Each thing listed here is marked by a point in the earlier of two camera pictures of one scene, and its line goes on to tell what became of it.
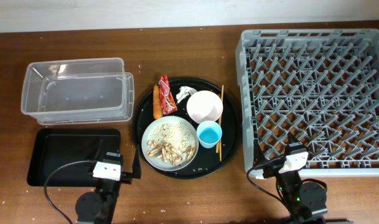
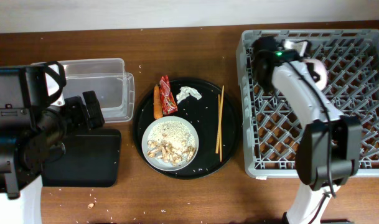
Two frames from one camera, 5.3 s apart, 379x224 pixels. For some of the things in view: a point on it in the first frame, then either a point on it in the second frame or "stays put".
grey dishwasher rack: (328, 88) stays put
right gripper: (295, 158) -> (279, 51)
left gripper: (126, 178) -> (83, 121)
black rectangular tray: (55, 147) stays put
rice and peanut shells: (171, 142) stays put
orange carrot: (157, 111) stays put
